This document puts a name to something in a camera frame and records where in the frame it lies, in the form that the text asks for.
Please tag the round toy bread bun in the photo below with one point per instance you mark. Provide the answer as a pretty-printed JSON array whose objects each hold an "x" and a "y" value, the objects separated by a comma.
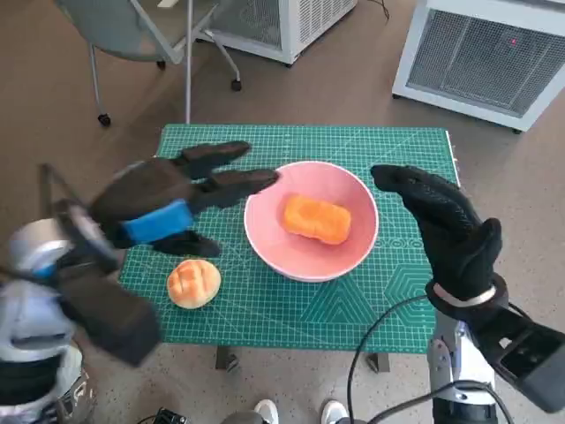
[{"x": 194, "y": 282}]

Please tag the person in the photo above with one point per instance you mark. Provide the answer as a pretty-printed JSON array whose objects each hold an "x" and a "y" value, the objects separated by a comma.
[{"x": 77, "y": 393}]

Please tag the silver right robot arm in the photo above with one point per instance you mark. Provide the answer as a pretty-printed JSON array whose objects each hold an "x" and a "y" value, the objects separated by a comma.
[{"x": 463, "y": 358}]

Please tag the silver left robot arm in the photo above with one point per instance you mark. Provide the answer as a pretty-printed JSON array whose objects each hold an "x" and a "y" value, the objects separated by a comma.
[{"x": 31, "y": 247}]

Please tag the oblong orange toy bread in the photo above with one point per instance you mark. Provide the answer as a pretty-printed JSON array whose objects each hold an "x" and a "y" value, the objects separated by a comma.
[{"x": 318, "y": 218}]

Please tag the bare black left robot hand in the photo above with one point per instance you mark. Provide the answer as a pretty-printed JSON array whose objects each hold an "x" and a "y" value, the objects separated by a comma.
[{"x": 154, "y": 190}]

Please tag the white mesh cabinet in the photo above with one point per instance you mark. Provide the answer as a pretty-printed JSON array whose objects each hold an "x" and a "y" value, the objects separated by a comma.
[
  {"x": 309, "y": 17},
  {"x": 476, "y": 57}
]

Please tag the silver metal pole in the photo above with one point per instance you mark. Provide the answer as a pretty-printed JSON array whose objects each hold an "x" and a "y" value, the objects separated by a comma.
[{"x": 190, "y": 66}]

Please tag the black table bracket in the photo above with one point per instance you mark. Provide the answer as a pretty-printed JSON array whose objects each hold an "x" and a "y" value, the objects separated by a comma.
[
  {"x": 225, "y": 358},
  {"x": 378, "y": 363}
]

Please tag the small black device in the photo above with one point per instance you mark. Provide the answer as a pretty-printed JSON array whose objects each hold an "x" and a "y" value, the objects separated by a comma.
[{"x": 167, "y": 416}]

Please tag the pink bowl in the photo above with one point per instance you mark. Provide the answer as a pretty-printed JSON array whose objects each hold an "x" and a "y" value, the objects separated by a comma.
[{"x": 265, "y": 238}]

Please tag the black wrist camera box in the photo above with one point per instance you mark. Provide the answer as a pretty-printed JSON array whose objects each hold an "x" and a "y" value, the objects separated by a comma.
[
  {"x": 115, "y": 318},
  {"x": 529, "y": 362}
]

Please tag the grey office chair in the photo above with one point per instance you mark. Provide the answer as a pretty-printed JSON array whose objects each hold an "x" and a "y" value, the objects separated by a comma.
[{"x": 123, "y": 31}]

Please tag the green cutting mat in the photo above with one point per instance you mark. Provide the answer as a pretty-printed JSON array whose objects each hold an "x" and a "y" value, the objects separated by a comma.
[{"x": 265, "y": 146}]

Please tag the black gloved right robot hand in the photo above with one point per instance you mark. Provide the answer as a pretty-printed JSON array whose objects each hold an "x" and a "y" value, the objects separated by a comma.
[{"x": 459, "y": 234}]

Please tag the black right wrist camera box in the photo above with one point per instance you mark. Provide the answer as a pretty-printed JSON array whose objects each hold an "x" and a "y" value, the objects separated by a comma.
[{"x": 529, "y": 362}]

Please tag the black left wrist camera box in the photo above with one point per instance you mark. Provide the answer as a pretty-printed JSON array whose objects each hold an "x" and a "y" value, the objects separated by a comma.
[{"x": 115, "y": 318}]

